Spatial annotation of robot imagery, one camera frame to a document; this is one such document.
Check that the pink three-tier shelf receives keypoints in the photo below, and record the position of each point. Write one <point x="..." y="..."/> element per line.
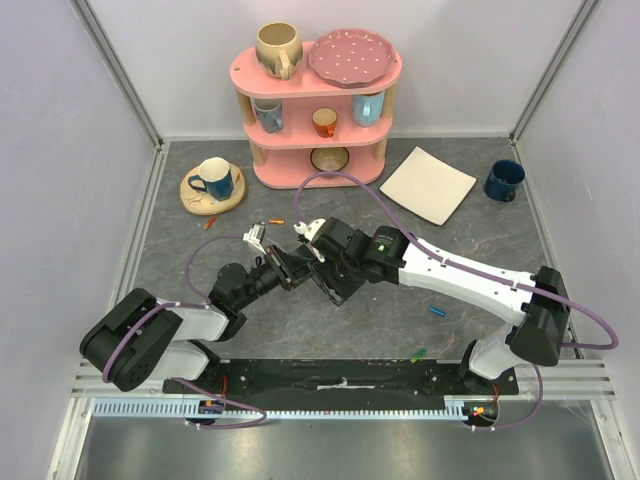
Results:
<point x="282" y="160"/>

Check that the green battery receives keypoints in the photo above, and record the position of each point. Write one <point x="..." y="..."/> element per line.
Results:
<point x="418" y="355"/>

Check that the beige ceramic mug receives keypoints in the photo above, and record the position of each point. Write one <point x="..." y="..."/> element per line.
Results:
<point x="279" y="49"/>

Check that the pink dotted plate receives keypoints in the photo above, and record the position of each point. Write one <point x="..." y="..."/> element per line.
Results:
<point x="351" y="58"/>

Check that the white cable duct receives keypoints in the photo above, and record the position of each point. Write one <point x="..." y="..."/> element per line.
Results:
<point x="196" y="409"/>

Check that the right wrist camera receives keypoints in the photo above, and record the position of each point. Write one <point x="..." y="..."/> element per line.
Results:
<point x="308" y="232"/>

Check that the light blue mug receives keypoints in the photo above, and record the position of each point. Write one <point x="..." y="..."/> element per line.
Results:
<point x="366" y="109"/>

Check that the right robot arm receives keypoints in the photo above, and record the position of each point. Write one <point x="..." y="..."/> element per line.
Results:
<point x="534" y="322"/>

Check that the red orange battery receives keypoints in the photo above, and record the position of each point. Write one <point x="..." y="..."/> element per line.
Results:
<point x="209" y="223"/>

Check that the small orange cup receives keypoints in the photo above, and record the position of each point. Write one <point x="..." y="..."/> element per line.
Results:
<point x="325" y="121"/>

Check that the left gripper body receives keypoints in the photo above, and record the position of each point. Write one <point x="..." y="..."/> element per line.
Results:
<point x="283" y="269"/>

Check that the dark blue mug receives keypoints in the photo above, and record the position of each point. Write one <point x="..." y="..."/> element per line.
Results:
<point x="503" y="180"/>

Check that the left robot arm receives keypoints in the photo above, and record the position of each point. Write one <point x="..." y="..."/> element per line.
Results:
<point x="130" y="342"/>

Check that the beige round saucer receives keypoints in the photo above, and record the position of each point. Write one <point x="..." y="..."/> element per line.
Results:
<point x="202" y="204"/>

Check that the blue mug cream interior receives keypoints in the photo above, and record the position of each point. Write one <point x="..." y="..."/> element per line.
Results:
<point x="214" y="178"/>

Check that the blue metallic battery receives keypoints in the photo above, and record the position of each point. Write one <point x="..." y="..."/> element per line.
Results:
<point x="436" y="311"/>

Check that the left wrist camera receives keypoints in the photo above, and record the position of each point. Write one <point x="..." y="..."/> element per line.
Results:
<point x="254" y="237"/>

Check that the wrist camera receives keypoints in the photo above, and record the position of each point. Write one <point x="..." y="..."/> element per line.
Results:
<point x="308" y="232"/>
<point x="254" y="237"/>

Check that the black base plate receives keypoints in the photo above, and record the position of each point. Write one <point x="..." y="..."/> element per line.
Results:
<point x="271" y="383"/>

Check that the black remote control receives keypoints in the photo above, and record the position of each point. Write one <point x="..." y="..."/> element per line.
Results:
<point x="331" y="278"/>

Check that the grey blue mug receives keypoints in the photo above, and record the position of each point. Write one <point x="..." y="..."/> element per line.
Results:
<point x="269" y="114"/>

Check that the dark patterned bowl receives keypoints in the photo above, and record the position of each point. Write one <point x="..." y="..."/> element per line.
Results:
<point x="329" y="159"/>

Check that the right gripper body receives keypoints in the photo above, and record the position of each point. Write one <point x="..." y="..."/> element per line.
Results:
<point x="326" y="276"/>

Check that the square white plate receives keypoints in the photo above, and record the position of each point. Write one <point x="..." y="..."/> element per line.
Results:
<point x="428" y="187"/>

